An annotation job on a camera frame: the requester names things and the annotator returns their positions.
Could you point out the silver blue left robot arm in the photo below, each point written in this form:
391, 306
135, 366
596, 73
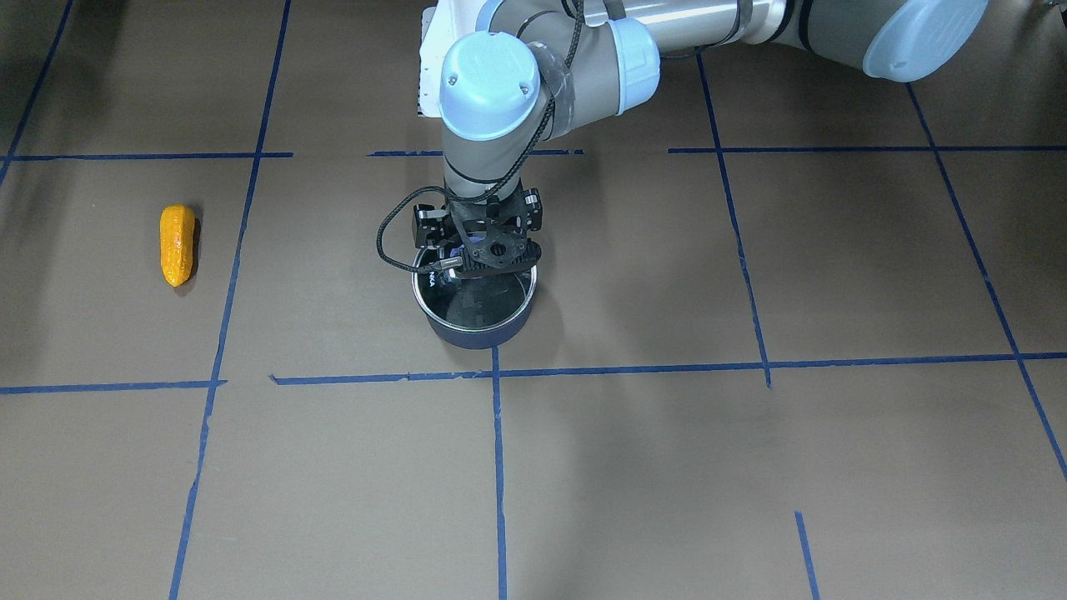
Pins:
506, 75

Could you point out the glass pot lid purple knob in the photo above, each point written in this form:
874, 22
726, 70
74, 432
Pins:
479, 292

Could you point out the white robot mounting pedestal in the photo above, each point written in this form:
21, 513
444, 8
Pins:
438, 35

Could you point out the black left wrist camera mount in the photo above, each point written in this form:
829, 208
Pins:
499, 252

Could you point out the yellow corn cob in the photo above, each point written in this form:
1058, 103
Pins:
177, 225

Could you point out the purple black saucepan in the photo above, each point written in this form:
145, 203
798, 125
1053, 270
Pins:
479, 308

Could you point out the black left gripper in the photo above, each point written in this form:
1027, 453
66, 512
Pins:
424, 226

